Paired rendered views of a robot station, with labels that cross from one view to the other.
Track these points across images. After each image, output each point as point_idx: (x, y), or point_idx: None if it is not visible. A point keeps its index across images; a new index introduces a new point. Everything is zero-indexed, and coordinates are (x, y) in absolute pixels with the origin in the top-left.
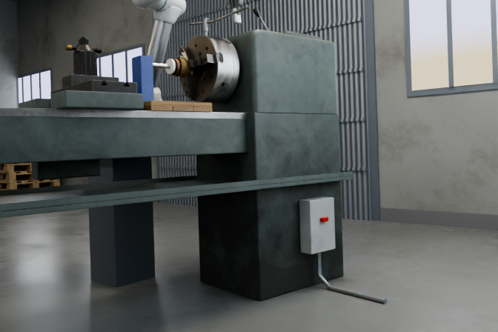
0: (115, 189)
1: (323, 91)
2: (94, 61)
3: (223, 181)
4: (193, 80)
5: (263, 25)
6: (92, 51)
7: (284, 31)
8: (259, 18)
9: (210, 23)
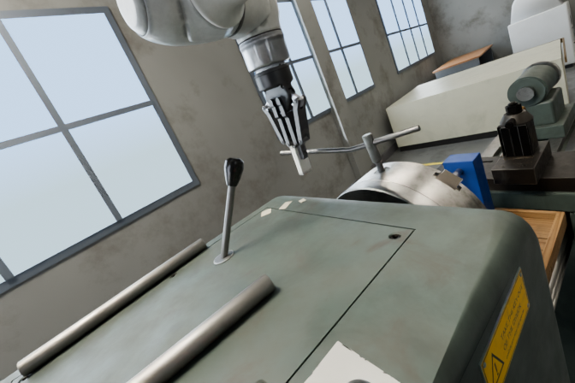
0: (560, 307)
1: None
2: (500, 138)
3: None
4: None
5: (232, 215)
6: (500, 125)
7: (203, 240)
8: (234, 192)
9: (361, 149)
